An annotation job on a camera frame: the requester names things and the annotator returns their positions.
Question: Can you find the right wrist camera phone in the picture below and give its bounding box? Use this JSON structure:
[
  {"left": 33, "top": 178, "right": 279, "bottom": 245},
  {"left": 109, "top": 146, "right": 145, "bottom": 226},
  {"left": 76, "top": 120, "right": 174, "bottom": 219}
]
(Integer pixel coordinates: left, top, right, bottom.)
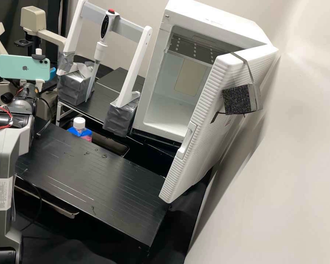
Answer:
[{"left": 0, "top": 48, "right": 52, "bottom": 90}]

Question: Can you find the incubator door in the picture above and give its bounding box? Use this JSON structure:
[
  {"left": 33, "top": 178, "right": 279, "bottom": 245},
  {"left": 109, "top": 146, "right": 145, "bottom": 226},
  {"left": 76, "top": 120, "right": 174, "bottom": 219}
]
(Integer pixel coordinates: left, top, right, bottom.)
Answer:
[{"left": 158, "top": 50, "right": 264, "bottom": 204}]

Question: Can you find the white-capped bottle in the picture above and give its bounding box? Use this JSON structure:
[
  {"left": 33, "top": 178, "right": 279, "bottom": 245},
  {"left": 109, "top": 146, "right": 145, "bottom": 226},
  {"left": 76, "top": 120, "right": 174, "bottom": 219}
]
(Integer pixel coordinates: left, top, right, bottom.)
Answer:
[{"left": 67, "top": 116, "right": 93, "bottom": 143}]

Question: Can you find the cream microscope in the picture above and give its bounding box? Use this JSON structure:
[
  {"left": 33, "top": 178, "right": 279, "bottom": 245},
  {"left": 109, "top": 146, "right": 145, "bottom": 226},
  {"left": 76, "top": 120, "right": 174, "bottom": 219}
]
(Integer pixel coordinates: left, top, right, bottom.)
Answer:
[{"left": 0, "top": 6, "right": 71, "bottom": 112}]

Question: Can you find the white incubator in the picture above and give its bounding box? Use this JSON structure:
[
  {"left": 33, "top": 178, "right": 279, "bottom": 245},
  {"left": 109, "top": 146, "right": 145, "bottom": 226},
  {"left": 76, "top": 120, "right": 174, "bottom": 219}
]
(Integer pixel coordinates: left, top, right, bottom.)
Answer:
[{"left": 132, "top": 0, "right": 282, "bottom": 176}]

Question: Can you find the pipette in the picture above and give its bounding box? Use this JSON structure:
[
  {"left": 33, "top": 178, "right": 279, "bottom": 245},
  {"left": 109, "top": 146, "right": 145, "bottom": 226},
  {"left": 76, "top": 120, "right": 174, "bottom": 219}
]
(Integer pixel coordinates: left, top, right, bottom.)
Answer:
[{"left": 85, "top": 8, "right": 117, "bottom": 103}]

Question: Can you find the white pipette stand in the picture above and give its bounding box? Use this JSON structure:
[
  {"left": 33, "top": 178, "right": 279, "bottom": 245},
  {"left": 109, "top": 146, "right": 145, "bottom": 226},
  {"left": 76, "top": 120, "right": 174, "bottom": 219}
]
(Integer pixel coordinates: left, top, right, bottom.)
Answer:
[{"left": 56, "top": 0, "right": 153, "bottom": 137}]

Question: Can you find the black cable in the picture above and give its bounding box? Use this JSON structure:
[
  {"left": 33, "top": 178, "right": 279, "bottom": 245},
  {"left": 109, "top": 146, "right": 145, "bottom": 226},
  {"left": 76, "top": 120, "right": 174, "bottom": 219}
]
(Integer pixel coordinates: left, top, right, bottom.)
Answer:
[
  {"left": 36, "top": 109, "right": 59, "bottom": 139},
  {"left": 12, "top": 186, "right": 44, "bottom": 235}
]

